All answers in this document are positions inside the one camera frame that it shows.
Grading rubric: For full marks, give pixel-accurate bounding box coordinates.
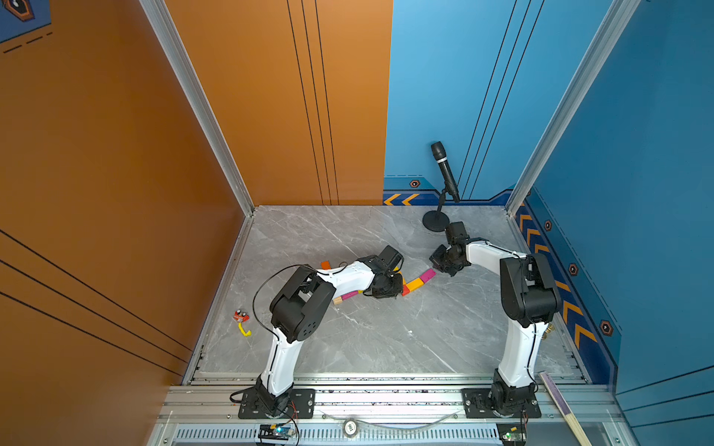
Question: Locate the red toy car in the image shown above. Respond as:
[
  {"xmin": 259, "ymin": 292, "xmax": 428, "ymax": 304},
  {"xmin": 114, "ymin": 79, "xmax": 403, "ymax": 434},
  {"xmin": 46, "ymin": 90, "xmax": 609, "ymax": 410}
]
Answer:
[{"xmin": 234, "ymin": 310, "xmax": 250, "ymax": 323}]

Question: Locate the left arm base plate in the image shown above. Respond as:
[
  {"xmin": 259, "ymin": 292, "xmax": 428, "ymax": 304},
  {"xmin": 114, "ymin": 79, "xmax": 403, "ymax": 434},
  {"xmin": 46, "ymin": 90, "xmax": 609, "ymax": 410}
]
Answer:
[{"xmin": 238, "ymin": 388, "xmax": 315, "ymax": 420}]

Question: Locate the aluminium front rail frame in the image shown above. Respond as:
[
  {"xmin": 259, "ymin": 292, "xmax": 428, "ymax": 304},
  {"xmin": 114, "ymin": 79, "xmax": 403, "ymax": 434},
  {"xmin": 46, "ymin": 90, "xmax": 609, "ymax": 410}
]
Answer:
[{"xmin": 148, "ymin": 373, "xmax": 636, "ymax": 445}]

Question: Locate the green circuit board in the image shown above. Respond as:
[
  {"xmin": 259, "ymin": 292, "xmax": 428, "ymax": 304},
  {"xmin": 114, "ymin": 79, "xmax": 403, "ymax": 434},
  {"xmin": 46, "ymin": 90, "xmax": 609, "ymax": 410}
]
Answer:
[
  {"xmin": 257, "ymin": 424, "xmax": 299, "ymax": 445},
  {"xmin": 496, "ymin": 424, "xmax": 527, "ymax": 446}
]

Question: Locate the yellow plastic hook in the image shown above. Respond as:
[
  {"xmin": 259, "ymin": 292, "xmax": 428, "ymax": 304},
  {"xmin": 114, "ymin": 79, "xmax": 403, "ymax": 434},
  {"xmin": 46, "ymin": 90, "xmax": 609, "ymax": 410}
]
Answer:
[{"xmin": 238, "ymin": 323, "xmax": 252, "ymax": 337}]

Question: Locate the right green circuit board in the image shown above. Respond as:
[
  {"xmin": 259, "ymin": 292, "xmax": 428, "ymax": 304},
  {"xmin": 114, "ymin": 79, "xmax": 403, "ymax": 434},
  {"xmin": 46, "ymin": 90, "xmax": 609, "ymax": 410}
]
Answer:
[{"xmin": 496, "ymin": 424, "xmax": 527, "ymax": 446}]

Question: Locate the left green circuit board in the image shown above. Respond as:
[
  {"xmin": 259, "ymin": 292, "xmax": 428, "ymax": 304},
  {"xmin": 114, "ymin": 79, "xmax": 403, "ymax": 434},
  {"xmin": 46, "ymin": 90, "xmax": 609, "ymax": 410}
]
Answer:
[{"xmin": 257, "ymin": 424, "xmax": 299, "ymax": 445}]

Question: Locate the round silver speaker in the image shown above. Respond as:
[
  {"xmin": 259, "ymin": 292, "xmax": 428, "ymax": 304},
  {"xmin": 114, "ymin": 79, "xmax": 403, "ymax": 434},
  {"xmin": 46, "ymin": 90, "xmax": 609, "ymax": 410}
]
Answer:
[{"xmin": 342, "ymin": 419, "xmax": 359, "ymax": 438}]

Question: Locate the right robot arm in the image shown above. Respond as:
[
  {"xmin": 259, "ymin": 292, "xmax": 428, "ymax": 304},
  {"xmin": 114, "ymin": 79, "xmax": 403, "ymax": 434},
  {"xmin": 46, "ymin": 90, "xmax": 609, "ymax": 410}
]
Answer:
[{"xmin": 430, "ymin": 240, "xmax": 563, "ymax": 419}]

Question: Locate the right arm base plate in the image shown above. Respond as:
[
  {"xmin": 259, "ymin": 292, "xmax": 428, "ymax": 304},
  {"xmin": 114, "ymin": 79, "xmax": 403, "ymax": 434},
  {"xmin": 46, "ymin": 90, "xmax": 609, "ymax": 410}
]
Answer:
[{"xmin": 461, "ymin": 388, "xmax": 542, "ymax": 419}]

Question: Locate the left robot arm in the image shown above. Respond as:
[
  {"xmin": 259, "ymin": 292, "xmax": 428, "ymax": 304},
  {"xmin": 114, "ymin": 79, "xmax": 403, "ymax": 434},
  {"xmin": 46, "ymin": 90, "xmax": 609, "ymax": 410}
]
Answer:
[{"xmin": 255, "ymin": 246, "xmax": 403, "ymax": 416}]

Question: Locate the magenta block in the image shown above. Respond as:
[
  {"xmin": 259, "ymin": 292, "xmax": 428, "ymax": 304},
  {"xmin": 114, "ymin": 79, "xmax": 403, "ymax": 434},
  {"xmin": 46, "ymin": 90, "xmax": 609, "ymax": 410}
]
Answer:
[
  {"xmin": 419, "ymin": 269, "xmax": 436, "ymax": 284},
  {"xmin": 340, "ymin": 291, "xmax": 363, "ymax": 301}
]

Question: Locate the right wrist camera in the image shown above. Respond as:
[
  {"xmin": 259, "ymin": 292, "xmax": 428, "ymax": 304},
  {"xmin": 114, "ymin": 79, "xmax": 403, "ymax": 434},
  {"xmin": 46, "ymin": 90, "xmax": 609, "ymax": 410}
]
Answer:
[{"xmin": 444, "ymin": 221, "xmax": 470, "ymax": 246}]

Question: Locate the black microphone on stand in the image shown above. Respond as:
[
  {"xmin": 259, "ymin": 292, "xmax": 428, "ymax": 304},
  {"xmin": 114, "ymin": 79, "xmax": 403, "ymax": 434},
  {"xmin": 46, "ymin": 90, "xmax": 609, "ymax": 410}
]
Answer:
[{"xmin": 422, "ymin": 141, "xmax": 460, "ymax": 232}]

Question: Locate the folded fan stick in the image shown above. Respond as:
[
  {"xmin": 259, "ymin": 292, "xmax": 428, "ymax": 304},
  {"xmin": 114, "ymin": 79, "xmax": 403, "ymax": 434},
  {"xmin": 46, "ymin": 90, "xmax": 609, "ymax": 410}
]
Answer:
[{"xmin": 539, "ymin": 373, "xmax": 592, "ymax": 446}]

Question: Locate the yellow-orange block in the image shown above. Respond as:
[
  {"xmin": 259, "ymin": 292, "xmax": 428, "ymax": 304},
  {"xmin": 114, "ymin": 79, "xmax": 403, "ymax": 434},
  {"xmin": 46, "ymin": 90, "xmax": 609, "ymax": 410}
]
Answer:
[{"xmin": 403, "ymin": 278, "xmax": 424, "ymax": 294}]

